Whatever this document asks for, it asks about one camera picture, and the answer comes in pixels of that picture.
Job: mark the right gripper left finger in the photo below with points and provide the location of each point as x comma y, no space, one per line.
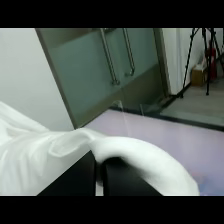
78,178

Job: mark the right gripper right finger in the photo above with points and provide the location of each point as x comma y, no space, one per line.
125,180

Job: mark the white shirt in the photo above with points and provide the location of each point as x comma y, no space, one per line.
40,156

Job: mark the glass double door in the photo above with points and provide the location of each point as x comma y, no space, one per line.
100,73

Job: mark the cardboard box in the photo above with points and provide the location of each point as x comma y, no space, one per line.
199,75

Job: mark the black tripod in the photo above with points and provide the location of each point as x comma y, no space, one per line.
204,60

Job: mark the red fire extinguisher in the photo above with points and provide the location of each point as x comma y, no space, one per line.
212,63

